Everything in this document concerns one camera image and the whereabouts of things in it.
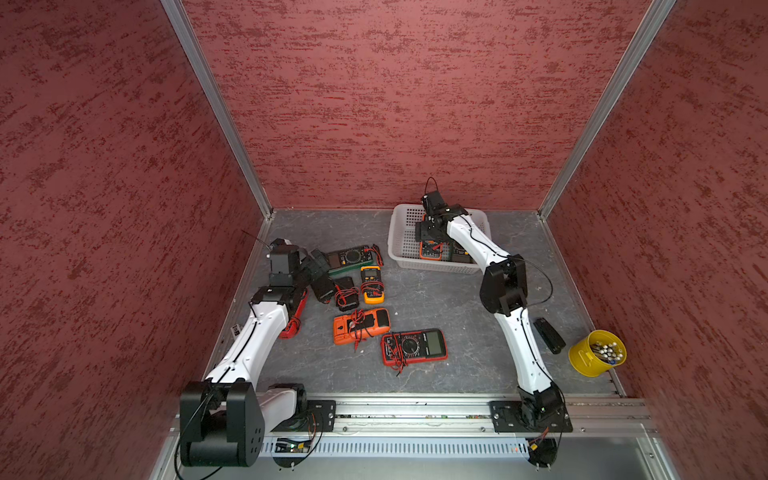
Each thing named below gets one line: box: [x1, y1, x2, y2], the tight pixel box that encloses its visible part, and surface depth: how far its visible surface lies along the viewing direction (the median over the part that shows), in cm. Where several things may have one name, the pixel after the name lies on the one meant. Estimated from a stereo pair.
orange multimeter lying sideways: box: [333, 308, 391, 345], surface depth 87 cm
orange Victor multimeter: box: [419, 240, 443, 261], surface depth 102 cm
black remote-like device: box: [533, 317, 567, 355], surface depth 88 cm
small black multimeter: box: [333, 276, 360, 312], surface depth 94 cm
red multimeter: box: [380, 328, 449, 377], surface depth 85 cm
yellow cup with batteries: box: [568, 329, 627, 378], surface depth 78 cm
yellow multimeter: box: [360, 266, 385, 305], surface depth 97 cm
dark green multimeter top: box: [327, 245, 373, 273], surface depth 105 cm
